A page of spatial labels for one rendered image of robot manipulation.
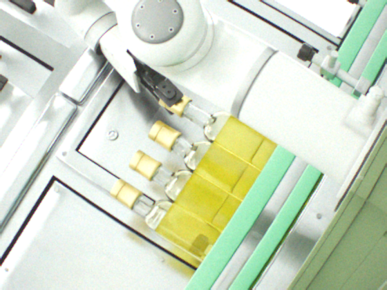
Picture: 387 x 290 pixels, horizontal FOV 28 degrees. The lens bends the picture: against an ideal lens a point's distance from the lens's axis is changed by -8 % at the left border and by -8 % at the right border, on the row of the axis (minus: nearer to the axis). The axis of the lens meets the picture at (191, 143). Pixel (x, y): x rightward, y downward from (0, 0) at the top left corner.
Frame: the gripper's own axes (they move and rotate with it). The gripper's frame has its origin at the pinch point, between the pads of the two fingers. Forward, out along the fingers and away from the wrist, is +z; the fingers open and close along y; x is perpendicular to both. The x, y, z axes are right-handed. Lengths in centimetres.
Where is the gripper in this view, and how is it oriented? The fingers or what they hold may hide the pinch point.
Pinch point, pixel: (169, 97)
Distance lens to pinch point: 138.8
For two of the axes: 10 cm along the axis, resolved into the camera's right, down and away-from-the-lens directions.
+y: -0.4, -2.6, -9.6
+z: 6.8, 7.0, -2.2
